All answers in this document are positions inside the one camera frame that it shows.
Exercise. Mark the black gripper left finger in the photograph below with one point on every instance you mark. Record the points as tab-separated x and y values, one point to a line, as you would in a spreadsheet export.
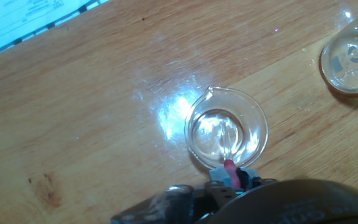
219	183

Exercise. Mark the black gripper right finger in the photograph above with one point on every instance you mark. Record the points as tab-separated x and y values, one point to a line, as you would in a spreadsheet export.
249	179

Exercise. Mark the wooden board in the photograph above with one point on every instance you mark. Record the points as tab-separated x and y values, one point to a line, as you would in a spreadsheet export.
73	124

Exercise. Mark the white printed paper sheet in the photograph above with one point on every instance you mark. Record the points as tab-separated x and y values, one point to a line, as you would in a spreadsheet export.
11	25

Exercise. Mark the clear glass beaker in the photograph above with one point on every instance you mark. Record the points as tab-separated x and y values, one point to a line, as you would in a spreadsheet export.
346	71
210	137

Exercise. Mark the glass dropper with red bulb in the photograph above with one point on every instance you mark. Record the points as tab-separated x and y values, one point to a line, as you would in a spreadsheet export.
232	174

